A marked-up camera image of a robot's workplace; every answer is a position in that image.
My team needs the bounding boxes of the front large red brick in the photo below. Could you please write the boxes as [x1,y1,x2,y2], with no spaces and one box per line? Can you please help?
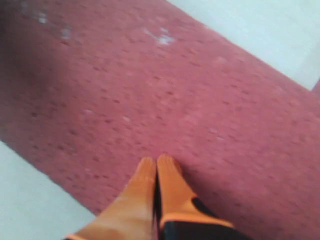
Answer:
[311,79,320,98]

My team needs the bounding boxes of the long red brick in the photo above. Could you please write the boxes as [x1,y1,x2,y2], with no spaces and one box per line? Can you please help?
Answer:
[0,0,320,240]

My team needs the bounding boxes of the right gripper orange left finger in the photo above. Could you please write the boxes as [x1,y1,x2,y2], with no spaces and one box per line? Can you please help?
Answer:
[65,157,157,240]

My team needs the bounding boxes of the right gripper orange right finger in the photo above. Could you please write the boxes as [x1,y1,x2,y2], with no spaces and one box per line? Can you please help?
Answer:
[156,154,253,240]

